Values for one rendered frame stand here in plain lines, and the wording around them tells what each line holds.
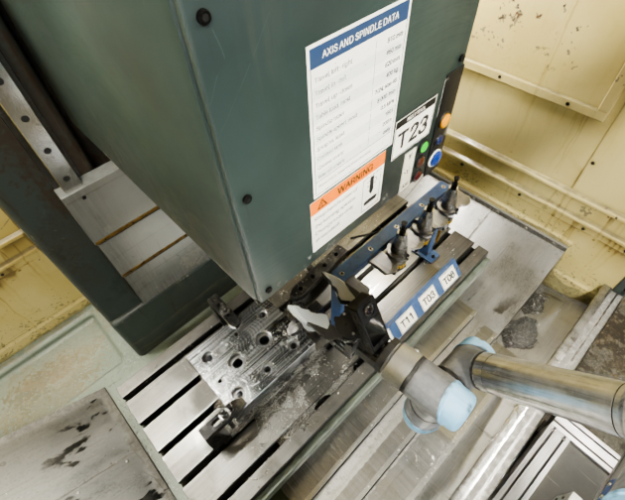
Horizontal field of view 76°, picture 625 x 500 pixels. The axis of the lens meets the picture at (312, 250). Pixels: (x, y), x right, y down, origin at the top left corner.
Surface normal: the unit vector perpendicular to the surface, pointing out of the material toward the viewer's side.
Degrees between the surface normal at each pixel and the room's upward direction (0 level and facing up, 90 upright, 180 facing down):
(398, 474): 8
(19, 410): 0
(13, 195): 90
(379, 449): 8
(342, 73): 90
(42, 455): 24
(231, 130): 90
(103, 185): 91
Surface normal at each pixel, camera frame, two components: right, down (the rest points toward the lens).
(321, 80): 0.69, 0.55
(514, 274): -0.33, -0.32
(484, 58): -0.72, 0.57
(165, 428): -0.04, -0.61
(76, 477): 0.26, -0.78
